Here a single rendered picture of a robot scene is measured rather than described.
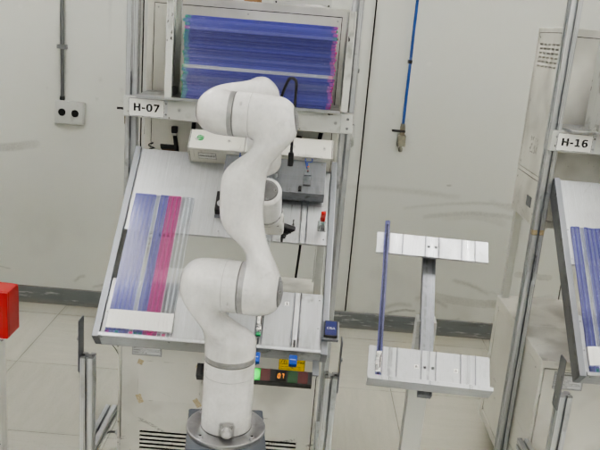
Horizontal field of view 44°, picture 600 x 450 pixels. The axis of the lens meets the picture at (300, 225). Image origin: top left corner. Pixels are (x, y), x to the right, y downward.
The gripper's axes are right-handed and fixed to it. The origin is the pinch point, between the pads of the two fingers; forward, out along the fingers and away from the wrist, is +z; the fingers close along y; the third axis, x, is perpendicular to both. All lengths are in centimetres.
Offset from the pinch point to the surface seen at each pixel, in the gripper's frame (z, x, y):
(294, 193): 8.5, -19.1, -7.0
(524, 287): 40, -4, -92
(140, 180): 14, -22, 45
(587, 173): 25, -45, -112
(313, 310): 7.9, 20.3, -16.2
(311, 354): 5.4, 34.9, -16.2
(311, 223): 12.7, -10.6, -13.4
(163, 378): 47, 37, 33
